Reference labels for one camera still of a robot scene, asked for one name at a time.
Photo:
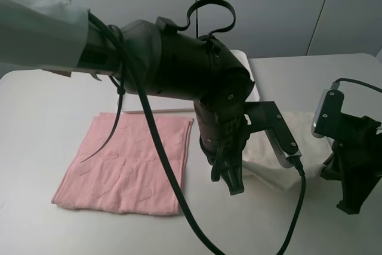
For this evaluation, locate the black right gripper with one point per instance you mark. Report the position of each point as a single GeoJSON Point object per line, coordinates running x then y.
{"type": "Point", "coordinates": [355, 159]}

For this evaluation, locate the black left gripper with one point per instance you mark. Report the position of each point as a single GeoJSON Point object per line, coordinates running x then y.
{"type": "Point", "coordinates": [222, 141]}

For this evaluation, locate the white towel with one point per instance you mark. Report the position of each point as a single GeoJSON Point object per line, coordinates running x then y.
{"type": "Point", "coordinates": [259, 159]}

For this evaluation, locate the pink towel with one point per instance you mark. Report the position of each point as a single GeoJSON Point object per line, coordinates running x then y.
{"type": "Point", "coordinates": [126, 176]}

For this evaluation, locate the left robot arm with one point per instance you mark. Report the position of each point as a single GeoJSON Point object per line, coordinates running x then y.
{"type": "Point", "coordinates": [147, 59]}

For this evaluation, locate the white plastic tray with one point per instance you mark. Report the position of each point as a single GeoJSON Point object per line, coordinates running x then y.
{"type": "Point", "coordinates": [132, 104]}

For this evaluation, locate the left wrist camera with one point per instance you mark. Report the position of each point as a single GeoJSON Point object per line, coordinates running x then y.
{"type": "Point", "coordinates": [265, 116]}

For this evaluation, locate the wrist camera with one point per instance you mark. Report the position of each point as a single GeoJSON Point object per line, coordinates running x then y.
{"type": "Point", "coordinates": [265, 116]}
{"type": "Point", "coordinates": [328, 113]}

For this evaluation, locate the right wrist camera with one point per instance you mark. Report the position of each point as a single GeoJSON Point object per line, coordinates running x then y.
{"type": "Point", "coordinates": [328, 113]}

